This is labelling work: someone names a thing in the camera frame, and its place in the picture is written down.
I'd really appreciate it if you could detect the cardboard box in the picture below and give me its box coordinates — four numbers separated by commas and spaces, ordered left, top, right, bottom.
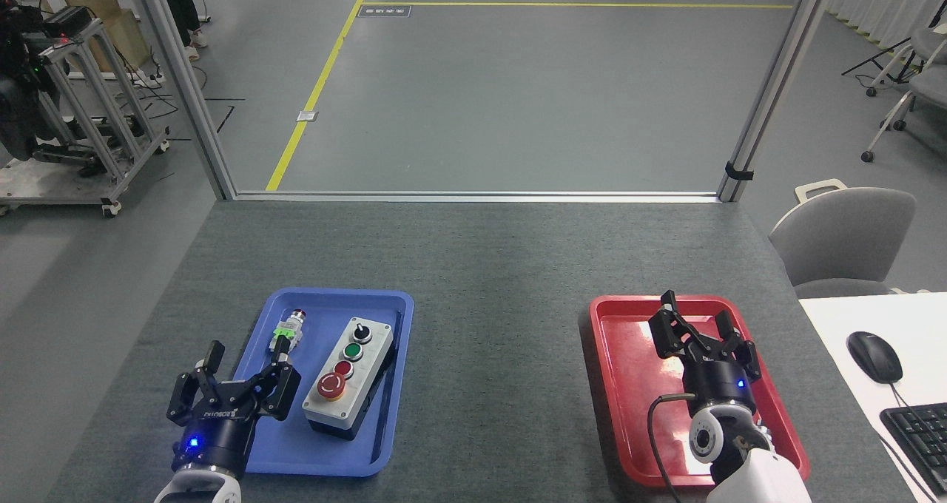
41, 0, 152, 75

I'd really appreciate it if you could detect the black computer mouse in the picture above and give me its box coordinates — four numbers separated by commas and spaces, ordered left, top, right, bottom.
846, 331, 904, 385

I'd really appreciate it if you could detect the grey office chair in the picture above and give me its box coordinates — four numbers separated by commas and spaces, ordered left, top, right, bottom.
768, 186, 918, 300

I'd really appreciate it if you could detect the white desk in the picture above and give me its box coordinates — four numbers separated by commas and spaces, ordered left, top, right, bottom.
798, 291, 947, 503

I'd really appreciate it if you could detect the grey control box with buttons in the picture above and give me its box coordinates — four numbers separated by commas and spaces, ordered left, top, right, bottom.
302, 316, 395, 442

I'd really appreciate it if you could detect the red plastic tray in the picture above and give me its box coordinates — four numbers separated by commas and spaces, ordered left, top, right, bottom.
589, 294, 811, 487

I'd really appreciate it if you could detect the grey chair on castors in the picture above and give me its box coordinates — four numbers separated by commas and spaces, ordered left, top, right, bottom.
861, 26, 947, 164

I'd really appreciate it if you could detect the black mouse cable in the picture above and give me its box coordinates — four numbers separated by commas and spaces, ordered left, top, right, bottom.
879, 381, 930, 503

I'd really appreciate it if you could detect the black tripod stand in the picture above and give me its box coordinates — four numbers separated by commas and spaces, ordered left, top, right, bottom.
841, 0, 947, 87

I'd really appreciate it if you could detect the aluminium frame cart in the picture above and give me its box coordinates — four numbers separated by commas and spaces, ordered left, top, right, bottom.
0, 15, 172, 219

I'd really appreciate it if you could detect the white curtain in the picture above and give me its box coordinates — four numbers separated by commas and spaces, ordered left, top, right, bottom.
824, 0, 947, 61

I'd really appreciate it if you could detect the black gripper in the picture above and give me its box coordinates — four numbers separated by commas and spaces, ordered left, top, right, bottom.
166, 340, 303, 482
648, 290, 762, 416

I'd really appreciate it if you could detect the black machine on cart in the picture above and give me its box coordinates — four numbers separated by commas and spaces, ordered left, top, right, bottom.
0, 0, 71, 165

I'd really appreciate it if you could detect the blue plastic tray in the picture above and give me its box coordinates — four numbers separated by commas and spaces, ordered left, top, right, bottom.
235, 288, 415, 479

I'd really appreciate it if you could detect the red-capped switch with green block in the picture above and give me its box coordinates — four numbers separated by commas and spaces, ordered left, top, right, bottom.
269, 309, 310, 363

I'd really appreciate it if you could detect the silver aluminium post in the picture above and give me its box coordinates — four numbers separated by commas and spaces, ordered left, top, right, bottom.
132, 0, 237, 201
716, 0, 835, 203

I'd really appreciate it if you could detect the silver table rail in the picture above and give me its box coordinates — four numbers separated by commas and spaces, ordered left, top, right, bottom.
233, 190, 723, 203

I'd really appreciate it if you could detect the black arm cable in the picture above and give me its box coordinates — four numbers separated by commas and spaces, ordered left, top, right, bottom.
647, 393, 700, 503

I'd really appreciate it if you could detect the black keyboard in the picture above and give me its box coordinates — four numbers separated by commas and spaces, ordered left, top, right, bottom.
879, 403, 947, 498

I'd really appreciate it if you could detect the person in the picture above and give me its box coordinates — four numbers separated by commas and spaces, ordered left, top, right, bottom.
155, 0, 210, 64

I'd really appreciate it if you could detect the white handle behind chair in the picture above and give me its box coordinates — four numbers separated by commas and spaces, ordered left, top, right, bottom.
794, 178, 849, 205

